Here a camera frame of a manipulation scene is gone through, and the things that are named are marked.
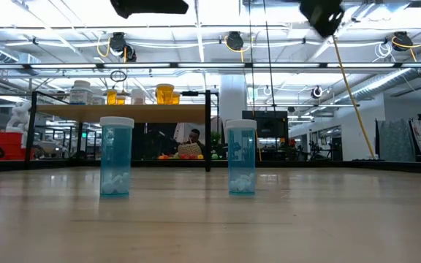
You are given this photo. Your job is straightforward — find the white building column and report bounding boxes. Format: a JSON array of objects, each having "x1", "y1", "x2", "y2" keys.
[{"x1": 219, "y1": 75, "x2": 248, "y2": 143}]

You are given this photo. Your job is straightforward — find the white labelled pill bottle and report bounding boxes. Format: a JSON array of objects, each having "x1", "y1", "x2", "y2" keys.
[
  {"x1": 91, "y1": 87, "x2": 106, "y2": 106},
  {"x1": 69, "y1": 80, "x2": 94, "y2": 106}
]

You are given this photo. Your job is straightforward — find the wooden shelf black posts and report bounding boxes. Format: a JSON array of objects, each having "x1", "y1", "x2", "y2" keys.
[{"x1": 25, "y1": 89, "x2": 213, "y2": 172}]

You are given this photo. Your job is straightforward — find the red storage bin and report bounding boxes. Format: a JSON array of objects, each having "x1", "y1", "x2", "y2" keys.
[{"x1": 0, "y1": 131, "x2": 27, "y2": 161}]

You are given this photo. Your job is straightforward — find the yellow hanging cable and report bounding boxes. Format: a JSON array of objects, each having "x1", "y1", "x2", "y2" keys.
[{"x1": 330, "y1": 34, "x2": 376, "y2": 161}]

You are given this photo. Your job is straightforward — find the clear pill bottle pink pills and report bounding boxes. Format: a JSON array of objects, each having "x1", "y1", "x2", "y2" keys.
[{"x1": 131, "y1": 88, "x2": 147, "y2": 106}]

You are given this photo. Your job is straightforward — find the woven basket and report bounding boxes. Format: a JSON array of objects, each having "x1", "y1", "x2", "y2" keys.
[{"x1": 177, "y1": 142, "x2": 202, "y2": 158}]

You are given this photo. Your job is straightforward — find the blue pill bottle white cap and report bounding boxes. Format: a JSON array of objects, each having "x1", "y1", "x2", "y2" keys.
[
  {"x1": 226, "y1": 119, "x2": 258, "y2": 197},
  {"x1": 99, "y1": 116, "x2": 135, "y2": 199}
]

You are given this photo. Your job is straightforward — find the person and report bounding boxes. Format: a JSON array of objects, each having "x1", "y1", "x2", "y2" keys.
[{"x1": 173, "y1": 122, "x2": 207, "y2": 156}]

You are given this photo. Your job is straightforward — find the medium orange pill bottle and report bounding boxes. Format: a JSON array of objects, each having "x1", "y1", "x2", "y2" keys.
[{"x1": 155, "y1": 83, "x2": 175, "y2": 106}]

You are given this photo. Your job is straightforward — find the grey patterned divider panel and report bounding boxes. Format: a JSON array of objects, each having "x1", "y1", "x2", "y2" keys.
[{"x1": 374, "y1": 118, "x2": 418, "y2": 162}]

